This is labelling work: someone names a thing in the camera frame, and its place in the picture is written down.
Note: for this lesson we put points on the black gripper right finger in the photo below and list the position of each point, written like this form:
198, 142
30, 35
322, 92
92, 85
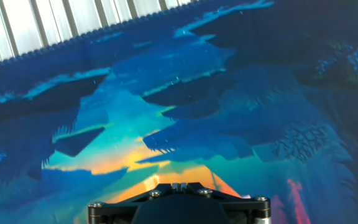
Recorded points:
244, 205

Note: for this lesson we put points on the colourful forest print cloth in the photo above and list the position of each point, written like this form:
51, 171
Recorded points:
197, 109

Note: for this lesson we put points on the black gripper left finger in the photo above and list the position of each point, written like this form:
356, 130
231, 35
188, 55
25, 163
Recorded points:
117, 207

